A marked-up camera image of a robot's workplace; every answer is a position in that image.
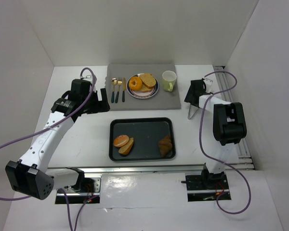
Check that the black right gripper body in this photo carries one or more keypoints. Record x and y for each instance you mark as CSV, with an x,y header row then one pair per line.
x,y
191,100

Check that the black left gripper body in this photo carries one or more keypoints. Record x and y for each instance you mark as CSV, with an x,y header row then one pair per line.
x,y
100,101

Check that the metal food tongs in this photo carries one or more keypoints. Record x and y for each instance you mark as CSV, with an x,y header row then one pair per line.
x,y
192,111

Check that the orange bagel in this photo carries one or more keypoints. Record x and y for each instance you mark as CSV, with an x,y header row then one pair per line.
x,y
135,83

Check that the large seeded bread slice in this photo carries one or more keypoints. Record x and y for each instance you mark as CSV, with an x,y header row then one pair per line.
x,y
144,89

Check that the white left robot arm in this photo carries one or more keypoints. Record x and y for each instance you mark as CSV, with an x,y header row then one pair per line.
x,y
28,175

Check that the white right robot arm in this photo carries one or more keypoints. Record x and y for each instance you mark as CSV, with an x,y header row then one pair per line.
x,y
228,127

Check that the small oval bread slice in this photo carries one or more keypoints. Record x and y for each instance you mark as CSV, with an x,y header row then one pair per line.
x,y
124,150

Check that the pale green mug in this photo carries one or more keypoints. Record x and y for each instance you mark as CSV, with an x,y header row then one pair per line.
x,y
168,80

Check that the white plate teal red rim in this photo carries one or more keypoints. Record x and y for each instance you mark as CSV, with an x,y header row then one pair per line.
x,y
142,95

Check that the sesame bun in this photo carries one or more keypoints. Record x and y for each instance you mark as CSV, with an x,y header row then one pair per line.
x,y
121,140

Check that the grey cloth placemat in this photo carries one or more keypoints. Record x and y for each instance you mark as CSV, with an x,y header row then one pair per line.
x,y
163,100

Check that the black baking tray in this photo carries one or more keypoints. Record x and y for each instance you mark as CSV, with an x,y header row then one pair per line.
x,y
147,133

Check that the brown croissant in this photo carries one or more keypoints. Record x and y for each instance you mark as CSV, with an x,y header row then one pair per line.
x,y
165,146

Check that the gold spoon green handle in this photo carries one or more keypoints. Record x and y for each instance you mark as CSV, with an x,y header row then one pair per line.
x,y
114,82

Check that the gold fork green handle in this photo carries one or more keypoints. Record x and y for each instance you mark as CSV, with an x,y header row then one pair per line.
x,y
119,83

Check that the gold knife green handle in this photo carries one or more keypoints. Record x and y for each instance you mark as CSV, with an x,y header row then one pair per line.
x,y
123,91

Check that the aluminium front rail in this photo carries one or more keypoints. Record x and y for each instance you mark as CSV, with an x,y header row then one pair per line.
x,y
141,169

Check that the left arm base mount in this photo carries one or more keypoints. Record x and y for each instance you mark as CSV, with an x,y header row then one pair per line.
x,y
90,191

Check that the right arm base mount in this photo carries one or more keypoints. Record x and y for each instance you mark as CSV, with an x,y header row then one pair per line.
x,y
207,186

